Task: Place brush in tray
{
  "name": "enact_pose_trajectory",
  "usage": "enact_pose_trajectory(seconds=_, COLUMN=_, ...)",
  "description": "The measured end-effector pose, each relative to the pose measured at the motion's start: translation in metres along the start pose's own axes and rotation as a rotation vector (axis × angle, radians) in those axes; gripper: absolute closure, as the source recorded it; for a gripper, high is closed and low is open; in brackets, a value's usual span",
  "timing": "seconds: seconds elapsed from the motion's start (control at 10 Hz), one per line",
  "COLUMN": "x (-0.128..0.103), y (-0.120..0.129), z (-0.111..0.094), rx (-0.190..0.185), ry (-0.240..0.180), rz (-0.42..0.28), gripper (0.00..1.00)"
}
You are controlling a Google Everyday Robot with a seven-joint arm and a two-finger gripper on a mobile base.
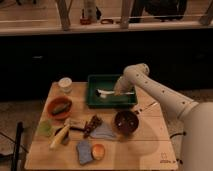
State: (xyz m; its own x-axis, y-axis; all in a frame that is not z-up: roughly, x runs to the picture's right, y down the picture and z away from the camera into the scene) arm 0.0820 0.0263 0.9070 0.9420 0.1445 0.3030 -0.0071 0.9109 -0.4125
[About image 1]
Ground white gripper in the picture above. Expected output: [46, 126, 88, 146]
[114, 76, 133, 95]

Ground white brush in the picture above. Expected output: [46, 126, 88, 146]
[95, 89, 135, 98]

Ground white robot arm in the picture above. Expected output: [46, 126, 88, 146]
[114, 63, 213, 171]

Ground green plastic tray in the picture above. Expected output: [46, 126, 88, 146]
[86, 74, 138, 108]

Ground dark brown bowl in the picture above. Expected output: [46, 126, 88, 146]
[114, 110, 139, 135]

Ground brown grape bunch toy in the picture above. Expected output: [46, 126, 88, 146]
[83, 115, 102, 138]

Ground grey blue cloth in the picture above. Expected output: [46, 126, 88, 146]
[90, 123, 116, 140]

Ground white cup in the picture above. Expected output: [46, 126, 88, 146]
[58, 77, 72, 93]

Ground beige block toy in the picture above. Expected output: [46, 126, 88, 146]
[64, 118, 86, 131]

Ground green pickle toy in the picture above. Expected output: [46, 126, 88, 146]
[51, 103, 70, 115]

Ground orange bowl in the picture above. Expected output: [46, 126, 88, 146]
[47, 97, 72, 120]

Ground bread roll toy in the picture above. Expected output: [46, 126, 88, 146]
[92, 144, 105, 160]

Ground wooden table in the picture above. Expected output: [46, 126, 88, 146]
[25, 89, 178, 171]

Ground blue sponge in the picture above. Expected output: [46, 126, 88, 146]
[77, 140, 93, 165]

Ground corn cob toy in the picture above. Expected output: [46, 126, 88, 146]
[50, 124, 70, 149]

